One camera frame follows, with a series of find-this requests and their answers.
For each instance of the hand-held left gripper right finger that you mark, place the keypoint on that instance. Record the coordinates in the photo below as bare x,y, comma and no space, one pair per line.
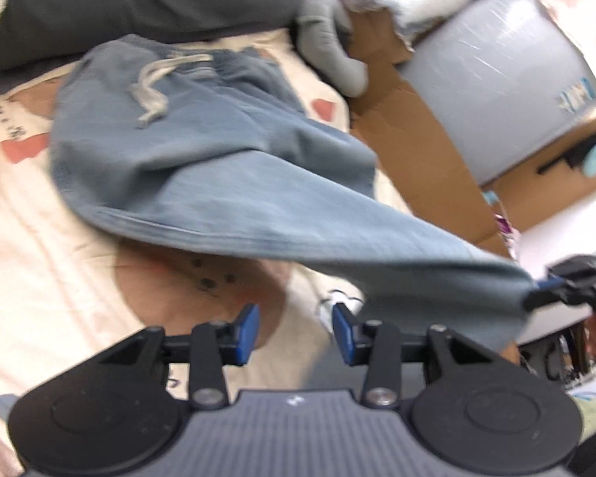
341,333

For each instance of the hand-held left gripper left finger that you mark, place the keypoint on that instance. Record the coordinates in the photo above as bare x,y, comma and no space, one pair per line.
248,333

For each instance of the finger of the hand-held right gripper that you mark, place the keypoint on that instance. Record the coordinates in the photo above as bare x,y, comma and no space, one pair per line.
551,294

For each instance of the light blue denim pants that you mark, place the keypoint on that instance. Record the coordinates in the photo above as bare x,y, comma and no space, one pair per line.
228,169

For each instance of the purple white detergent pouch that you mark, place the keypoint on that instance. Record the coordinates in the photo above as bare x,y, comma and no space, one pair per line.
504,226

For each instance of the upright cardboard box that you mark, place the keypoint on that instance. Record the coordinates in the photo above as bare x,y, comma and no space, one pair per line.
551,189

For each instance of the blue cap detergent bottle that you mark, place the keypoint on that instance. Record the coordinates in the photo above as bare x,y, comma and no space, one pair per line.
491,197

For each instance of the folded cardboard sheet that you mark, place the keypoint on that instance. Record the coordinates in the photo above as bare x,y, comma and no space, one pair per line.
417,144

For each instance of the cream bear print blanket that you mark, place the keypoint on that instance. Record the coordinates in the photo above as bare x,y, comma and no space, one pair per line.
54,258

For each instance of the grey plastic-wrapped panel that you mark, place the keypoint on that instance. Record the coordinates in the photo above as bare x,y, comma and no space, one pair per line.
501,74

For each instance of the grey neck pillow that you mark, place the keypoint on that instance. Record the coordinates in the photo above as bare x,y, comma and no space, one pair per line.
328,39

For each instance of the dark grey pillow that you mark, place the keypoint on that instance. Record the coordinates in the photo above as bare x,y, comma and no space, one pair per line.
129,0

